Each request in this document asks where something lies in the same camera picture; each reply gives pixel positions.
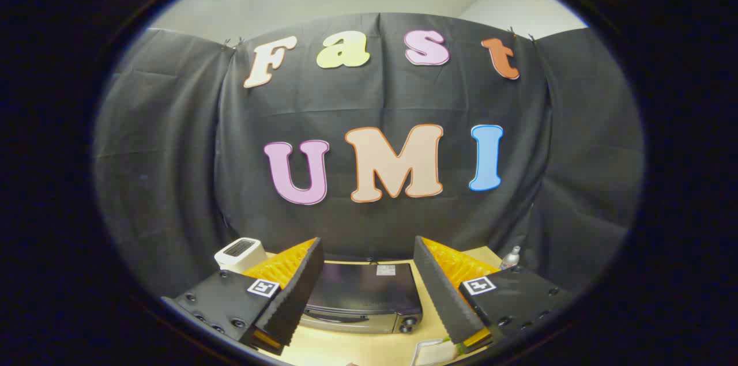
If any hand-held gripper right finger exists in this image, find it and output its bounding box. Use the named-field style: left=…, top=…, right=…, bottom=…
left=413, top=236, right=573, bottom=353

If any white rectangular container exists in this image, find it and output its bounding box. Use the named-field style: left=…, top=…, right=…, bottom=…
left=412, top=338, right=459, bottom=366

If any black toaster oven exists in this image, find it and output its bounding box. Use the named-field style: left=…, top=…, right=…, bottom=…
left=299, top=261, right=424, bottom=335

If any white slot toaster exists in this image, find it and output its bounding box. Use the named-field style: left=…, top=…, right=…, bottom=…
left=214, top=237, right=268, bottom=273

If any black backdrop cloth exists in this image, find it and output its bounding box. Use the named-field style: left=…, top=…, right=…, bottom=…
left=92, top=12, right=645, bottom=299

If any white pink spray bottle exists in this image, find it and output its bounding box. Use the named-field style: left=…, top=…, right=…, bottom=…
left=499, top=246, right=522, bottom=270

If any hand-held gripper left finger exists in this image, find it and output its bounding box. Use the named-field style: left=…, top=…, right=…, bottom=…
left=161, top=237, right=325, bottom=355

